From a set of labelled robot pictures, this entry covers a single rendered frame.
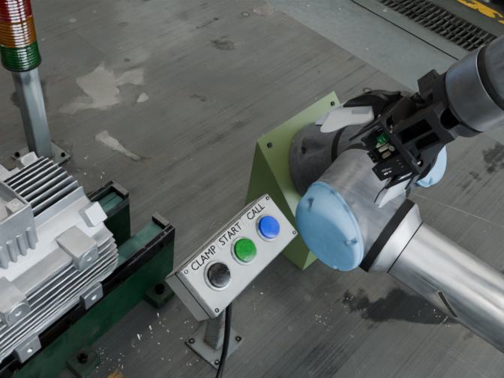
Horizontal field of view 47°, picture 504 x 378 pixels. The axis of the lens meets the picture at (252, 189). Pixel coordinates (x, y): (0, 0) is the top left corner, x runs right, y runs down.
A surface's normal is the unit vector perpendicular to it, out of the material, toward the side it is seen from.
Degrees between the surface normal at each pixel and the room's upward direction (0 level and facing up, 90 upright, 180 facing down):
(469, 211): 0
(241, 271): 30
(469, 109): 91
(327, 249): 96
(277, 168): 43
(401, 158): 90
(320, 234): 96
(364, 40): 0
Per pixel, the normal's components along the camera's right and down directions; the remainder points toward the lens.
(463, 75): -0.87, -0.16
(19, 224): 0.78, 0.53
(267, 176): -0.68, 0.48
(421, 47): 0.12, -0.67
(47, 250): 0.68, -0.01
